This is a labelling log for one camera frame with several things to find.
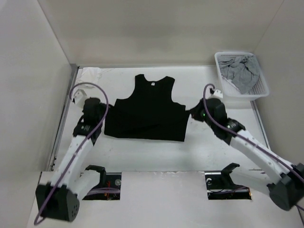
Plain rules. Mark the metal table edge rail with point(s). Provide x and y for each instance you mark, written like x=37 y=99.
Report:
x=56 y=142

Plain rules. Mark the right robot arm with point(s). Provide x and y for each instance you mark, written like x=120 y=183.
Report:
x=281 y=180

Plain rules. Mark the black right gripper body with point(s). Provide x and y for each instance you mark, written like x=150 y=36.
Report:
x=199 y=114

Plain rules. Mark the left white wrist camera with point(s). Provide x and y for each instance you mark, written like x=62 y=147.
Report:
x=79 y=97

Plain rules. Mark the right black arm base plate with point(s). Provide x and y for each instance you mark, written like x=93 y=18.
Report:
x=218 y=188

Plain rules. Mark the white folded tank top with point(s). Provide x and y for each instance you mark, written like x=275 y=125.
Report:
x=89 y=76

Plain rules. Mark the white plastic laundry basket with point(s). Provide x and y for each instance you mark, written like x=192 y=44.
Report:
x=231 y=93

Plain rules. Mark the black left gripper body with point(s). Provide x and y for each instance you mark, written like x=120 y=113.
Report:
x=103 y=109

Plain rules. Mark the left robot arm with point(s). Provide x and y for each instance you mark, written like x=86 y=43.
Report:
x=60 y=197

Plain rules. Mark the black tank top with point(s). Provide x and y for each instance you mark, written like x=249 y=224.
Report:
x=148 y=113

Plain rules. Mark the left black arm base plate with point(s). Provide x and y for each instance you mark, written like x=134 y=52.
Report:
x=109 y=188

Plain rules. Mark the grey tank top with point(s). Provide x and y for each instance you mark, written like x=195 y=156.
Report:
x=242 y=71

